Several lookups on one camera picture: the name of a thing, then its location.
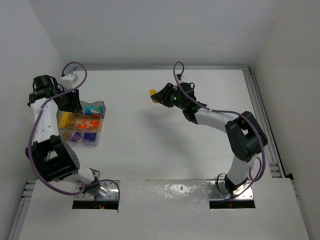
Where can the purple lego plate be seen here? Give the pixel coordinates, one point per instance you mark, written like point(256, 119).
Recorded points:
point(89, 137)

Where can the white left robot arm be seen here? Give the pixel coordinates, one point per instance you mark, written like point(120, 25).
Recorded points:
point(52, 159)

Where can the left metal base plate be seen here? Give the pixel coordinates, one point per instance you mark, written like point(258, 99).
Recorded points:
point(105, 191)

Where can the smoky grey transparent container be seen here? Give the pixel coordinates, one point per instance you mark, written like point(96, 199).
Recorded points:
point(94, 104)

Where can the clear container far left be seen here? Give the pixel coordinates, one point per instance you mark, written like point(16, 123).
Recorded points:
point(69, 129)

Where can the teal 2x4 lego brick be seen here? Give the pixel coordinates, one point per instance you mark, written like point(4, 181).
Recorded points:
point(87, 110)

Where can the yellow long lego plate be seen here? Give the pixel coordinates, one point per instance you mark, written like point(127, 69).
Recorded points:
point(64, 119)

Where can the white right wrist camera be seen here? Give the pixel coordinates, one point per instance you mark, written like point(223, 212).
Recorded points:
point(180, 79)

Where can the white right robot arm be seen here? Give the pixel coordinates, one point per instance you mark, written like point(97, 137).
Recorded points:
point(244, 134)

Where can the yellow lego brick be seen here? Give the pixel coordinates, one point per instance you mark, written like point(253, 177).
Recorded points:
point(152, 93)

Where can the orange round lego piece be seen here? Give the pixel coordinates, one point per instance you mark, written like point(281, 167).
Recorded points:
point(82, 125)

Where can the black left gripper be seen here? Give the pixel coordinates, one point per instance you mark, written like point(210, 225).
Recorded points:
point(72, 100)

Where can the lilac lego brick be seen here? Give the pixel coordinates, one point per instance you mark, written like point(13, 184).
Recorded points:
point(76, 137)

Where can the clear transparent container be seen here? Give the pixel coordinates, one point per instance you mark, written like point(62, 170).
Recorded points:
point(83, 144)

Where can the small orange lego brick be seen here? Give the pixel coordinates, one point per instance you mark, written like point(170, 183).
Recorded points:
point(94, 123)

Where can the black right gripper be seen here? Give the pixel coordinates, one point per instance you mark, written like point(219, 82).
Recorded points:
point(164, 95)

